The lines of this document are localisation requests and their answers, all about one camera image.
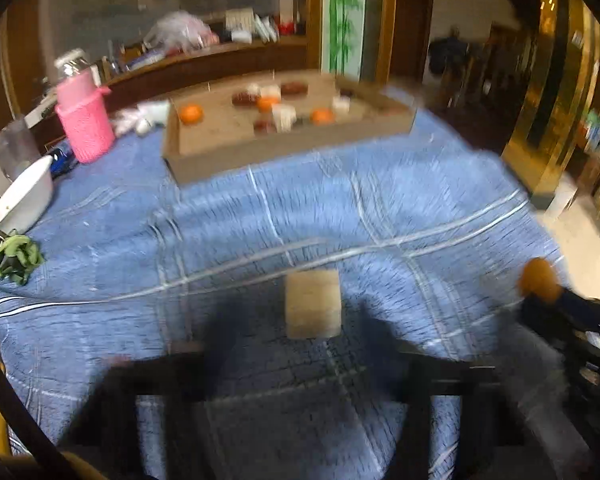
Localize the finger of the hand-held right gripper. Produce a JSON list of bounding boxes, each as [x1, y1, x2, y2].
[[520, 289, 600, 348]]

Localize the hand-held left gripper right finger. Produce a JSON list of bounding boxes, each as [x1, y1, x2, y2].
[[352, 301, 523, 480]]

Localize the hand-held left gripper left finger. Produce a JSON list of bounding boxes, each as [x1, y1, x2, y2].
[[62, 300, 262, 480]]

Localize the cardboard box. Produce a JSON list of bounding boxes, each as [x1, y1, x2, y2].
[[161, 72, 417, 186]]

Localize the blue plaid tablecloth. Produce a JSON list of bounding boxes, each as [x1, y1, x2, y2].
[[0, 105, 581, 480]]

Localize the green leafy vegetable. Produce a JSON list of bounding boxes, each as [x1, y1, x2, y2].
[[0, 232, 46, 286]]

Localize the golden pillar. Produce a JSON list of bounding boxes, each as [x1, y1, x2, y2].
[[502, 0, 600, 197]]

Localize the white crumpled cloth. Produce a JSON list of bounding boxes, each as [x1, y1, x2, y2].
[[112, 99, 172, 137]]

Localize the blue packet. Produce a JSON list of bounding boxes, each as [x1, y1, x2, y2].
[[49, 142, 79, 179]]

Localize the white bowl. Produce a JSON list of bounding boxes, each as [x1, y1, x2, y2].
[[0, 154, 55, 235]]

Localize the wooden cabinet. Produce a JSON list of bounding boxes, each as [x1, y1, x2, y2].
[[0, 0, 326, 153]]

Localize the clear plastic pitcher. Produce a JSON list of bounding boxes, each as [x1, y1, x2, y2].
[[0, 117, 41, 181]]

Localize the wooden door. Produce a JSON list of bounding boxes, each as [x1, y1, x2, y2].
[[390, 0, 436, 81]]

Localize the crumpled plastic bag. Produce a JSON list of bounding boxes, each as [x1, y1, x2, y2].
[[144, 10, 220, 54]]

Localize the bamboo wall poster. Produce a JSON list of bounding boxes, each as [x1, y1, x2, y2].
[[321, 0, 367, 81]]

